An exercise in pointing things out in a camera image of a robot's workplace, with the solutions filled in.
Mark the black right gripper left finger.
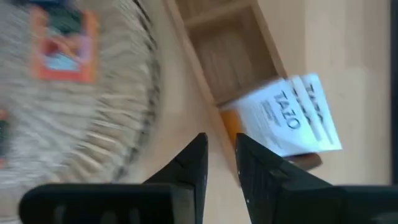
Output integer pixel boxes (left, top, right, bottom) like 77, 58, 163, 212
18, 133, 208, 224

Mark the round woven straw placemat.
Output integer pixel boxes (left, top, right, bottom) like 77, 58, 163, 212
0, 0, 162, 224

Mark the wooden tea organizer box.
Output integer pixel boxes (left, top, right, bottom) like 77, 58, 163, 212
162, 0, 323, 187

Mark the red orange tea packet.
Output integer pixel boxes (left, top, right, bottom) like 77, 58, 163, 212
29, 5, 100, 85
0, 108, 11, 170

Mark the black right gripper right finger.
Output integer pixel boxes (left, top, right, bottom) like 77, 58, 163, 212
235, 133, 398, 224

